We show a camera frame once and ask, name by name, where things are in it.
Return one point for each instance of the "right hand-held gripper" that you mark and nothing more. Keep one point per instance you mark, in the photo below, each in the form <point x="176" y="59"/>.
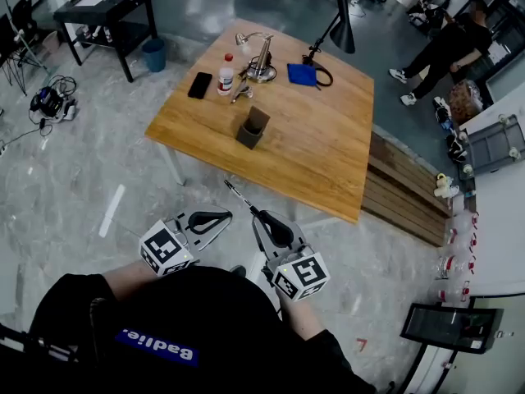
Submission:
<point x="301" y="275"/>

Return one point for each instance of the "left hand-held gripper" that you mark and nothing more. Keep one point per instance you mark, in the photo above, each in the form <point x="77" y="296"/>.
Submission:
<point x="162" y="246"/>

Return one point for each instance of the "dark brown square holder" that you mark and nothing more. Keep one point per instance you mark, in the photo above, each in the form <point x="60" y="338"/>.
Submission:
<point x="248" y="138"/>

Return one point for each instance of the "person's left forearm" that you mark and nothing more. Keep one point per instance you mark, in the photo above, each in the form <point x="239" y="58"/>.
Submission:
<point x="127" y="277"/>

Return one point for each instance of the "person's right forearm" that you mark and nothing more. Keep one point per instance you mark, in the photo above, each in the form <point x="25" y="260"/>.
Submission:
<point x="301" y="318"/>

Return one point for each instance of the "person's black shoe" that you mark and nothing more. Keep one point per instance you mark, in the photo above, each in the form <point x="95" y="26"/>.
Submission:
<point x="238" y="271"/>

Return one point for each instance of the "white table leg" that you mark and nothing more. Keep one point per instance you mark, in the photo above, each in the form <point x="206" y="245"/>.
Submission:
<point x="174" y="166"/>

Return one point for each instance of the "person's black shirt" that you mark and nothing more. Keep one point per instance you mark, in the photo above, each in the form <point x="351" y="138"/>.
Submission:
<point x="213" y="310"/>

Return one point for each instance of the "wooden slatted bench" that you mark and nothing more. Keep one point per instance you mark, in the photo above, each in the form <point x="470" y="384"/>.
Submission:
<point x="406" y="195"/>

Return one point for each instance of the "metal tongs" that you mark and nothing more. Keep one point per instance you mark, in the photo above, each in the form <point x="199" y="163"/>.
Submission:
<point x="242" y="90"/>

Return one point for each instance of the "black smartphone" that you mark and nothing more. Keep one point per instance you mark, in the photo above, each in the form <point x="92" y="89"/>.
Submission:
<point x="199" y="85"/>

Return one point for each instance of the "clear bottle with red cap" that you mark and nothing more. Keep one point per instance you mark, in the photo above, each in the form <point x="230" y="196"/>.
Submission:
<point x="225" y="80"/>

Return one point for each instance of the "blue cloth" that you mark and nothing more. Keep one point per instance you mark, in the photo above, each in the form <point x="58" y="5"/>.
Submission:
<point x="301" y="74"/>

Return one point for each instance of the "silver desk lamp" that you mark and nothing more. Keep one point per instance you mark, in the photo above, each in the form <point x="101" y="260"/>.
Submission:
<point x="262" y="62"/>

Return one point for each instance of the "cream plastic jug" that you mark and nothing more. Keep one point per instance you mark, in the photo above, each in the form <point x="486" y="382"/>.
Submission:
<point x="445" y="185"/>

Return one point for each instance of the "blue waste bin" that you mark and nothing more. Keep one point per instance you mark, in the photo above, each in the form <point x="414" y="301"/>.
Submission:
<point x="154" y="56"/>

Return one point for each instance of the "row of clear plastic bottles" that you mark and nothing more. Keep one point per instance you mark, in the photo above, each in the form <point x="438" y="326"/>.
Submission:
<point x="455" y="261"/>

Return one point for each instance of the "black framed screen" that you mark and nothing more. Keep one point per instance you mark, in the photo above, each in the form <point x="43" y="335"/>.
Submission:
<point x="447" y="326"/>

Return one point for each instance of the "pair of black shoes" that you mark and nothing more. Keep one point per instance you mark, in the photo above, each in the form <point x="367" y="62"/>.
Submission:
<point x="456" y="149"/>

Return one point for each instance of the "black power station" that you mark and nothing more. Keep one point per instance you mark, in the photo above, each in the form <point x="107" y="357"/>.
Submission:
<point x="51" y="103"/>

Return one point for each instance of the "black desk lamp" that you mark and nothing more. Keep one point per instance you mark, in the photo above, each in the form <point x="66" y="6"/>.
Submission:
<point x="343" y="31"/>

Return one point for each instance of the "brown patterned bag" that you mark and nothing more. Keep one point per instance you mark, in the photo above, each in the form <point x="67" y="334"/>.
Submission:
<point x="464" y="101"/>

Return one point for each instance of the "grey wheeled cart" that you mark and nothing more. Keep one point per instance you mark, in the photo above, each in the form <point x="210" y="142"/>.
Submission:
<point x="494" y="144"/>

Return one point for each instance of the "black side table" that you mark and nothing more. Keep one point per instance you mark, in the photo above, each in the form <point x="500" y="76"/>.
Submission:
<point x="123" y="0"/>

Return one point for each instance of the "black tripod stand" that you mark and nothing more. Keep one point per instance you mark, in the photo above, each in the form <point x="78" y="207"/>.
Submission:
<point x="12" y="43"/>

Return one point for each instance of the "black body-worn mount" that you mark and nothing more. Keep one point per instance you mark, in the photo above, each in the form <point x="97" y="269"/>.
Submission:
<point x="37" y="345"/>

